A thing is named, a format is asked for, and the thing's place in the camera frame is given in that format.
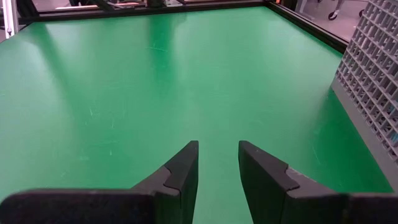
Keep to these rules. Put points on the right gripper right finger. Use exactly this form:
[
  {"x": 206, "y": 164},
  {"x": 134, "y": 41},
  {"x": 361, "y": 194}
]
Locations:
[{"x": 311, "y": 205}]

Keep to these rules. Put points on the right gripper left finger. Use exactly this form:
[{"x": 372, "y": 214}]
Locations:
[{"x": 124, "y": 205}]

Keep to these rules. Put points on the green table mat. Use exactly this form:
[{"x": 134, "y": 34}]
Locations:
[{"x": 155, "y": 93}]

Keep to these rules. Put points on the grey plastic cutlery basket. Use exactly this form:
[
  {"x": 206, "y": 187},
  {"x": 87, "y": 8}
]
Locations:
[{"x": 373, "y": 77}]

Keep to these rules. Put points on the black caster wheel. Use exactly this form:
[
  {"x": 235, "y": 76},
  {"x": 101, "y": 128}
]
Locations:
[{"x": 332, "y": 15}]

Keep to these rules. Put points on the black aluminium table frame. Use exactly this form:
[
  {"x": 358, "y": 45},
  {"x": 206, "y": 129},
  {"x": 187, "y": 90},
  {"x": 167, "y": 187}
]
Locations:
[{"x": 186, "y": 7}]

